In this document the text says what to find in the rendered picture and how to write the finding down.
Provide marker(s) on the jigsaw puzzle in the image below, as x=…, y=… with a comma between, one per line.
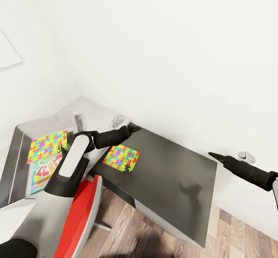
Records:
x=120, y=156
x=47, y=146

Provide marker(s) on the board game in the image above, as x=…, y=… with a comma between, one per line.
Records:
x=35, y=188
x=44, y=168
x=69, y=142

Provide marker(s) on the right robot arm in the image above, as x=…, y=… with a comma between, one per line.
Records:
x=241, y=166

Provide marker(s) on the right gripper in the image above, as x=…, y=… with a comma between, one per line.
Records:
x=237, y=167

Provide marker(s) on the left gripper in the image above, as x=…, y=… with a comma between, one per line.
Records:
x=118, y=136

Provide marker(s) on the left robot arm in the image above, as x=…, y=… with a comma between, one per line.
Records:
x=39, y=234

